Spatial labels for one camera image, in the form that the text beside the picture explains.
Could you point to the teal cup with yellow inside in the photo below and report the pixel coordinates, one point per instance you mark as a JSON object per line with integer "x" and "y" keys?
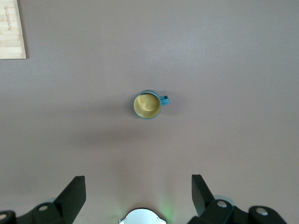
{"x": 147, "y": 105}

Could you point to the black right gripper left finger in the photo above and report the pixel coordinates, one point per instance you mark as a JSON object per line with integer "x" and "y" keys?
{"x": 70, "y": 200}

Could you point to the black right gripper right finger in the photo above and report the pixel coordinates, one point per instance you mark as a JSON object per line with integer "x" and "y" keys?
{"x": 201, "y": 198}

